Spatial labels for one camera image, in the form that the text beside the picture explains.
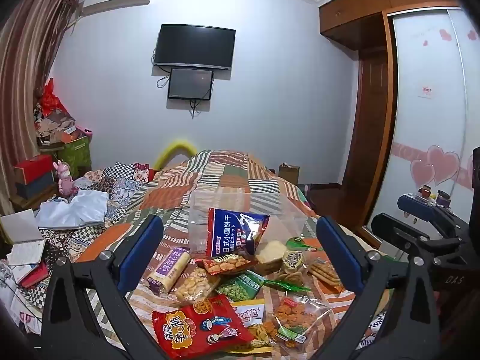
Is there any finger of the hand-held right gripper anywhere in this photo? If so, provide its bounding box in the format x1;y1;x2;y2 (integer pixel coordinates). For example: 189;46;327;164
397;193;469;229
370;212;466;261

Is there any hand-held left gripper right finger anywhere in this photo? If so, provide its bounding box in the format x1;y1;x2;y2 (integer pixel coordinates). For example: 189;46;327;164
314;215;442;360

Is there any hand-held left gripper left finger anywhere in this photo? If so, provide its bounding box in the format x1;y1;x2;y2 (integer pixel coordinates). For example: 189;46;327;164
40;214;167;360

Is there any green round biscuit packet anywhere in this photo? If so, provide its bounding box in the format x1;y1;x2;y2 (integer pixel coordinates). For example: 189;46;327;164
281;249;306;275

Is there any clear plastic container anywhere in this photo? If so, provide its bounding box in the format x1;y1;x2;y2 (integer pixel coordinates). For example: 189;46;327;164
187;190;319;256

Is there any clear packet of bread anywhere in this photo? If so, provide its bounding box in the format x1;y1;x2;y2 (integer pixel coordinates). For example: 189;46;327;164
255;240;287;274

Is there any clear packet of orange noodle balls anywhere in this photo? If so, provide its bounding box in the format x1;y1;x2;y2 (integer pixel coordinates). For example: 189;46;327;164
271;294;334;353

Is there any red snack bag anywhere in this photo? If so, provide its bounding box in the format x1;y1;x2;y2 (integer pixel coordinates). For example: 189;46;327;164
152;294;256;359

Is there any clear cracker packet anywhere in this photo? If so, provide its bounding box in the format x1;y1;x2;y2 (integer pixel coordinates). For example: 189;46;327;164
307;257;344;289

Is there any purple rice cracker pack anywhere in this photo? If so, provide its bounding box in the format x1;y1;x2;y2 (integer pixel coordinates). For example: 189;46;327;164
146;247;191;294

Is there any green wrapper packet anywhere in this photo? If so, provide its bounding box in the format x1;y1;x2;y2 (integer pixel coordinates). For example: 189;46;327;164
262;270;312;294

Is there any clear peanut packet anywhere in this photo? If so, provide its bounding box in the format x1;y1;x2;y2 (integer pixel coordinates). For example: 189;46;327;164
173;266;220;306

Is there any checkered quilt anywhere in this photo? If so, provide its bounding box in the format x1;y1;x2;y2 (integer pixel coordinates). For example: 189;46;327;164
0;161;158;331

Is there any white cloth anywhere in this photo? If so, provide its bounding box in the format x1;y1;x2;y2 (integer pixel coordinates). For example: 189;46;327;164
35;189;110;230

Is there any orange snack packet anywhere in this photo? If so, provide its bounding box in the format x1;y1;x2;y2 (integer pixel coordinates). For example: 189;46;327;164
202;253;259;276

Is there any white sliding door with hearts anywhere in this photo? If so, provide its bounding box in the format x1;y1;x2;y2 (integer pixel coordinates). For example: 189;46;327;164
362;7;480;250

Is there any blue biscuit bag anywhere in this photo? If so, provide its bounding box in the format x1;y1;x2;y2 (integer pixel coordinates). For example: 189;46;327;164
205;208;271;259

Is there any cardboard box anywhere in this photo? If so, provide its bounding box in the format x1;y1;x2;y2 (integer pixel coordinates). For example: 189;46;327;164
278;163;301;185

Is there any yellow chair back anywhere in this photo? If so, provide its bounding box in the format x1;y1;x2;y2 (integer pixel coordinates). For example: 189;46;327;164
152;139;198;171

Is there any green pea packet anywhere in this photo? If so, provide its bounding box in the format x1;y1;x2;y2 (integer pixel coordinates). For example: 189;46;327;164
215;272;265;302

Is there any pink bunny toy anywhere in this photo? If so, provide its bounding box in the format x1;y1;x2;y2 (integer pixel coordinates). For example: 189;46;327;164
52;160;78;198

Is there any yellow snack packet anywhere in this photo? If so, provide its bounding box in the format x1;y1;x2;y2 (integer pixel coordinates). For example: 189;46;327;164
229;300;274;353

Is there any green box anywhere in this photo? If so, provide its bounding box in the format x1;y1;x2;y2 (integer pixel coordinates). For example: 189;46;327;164
61;135;93;178

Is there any grey box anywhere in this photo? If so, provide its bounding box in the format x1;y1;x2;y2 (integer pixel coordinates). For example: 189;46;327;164
17;172;57;200

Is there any open white notebook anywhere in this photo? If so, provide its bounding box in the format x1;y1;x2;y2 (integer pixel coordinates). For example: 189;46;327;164
0;208;48;268

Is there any red box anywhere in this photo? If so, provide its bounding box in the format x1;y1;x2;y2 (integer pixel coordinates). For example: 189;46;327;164
13;154;55;185

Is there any green bag with clutter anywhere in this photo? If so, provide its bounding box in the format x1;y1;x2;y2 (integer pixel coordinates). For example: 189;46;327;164
34;97;93;148

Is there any red plastic bag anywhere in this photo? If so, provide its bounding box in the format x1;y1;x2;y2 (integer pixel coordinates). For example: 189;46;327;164
39;78;67;118

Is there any wooden wardrobe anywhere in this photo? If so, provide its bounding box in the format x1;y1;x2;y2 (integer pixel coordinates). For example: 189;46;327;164
319;0;466;196

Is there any striped brown curtain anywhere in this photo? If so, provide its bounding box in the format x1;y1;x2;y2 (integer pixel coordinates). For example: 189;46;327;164
0;0;84;216

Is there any small black wall monitor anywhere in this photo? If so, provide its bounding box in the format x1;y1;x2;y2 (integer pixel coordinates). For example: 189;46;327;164
167;67;214;101

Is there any large black wall television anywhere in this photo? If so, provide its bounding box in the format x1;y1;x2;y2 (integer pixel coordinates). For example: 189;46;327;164
153;23;236;71

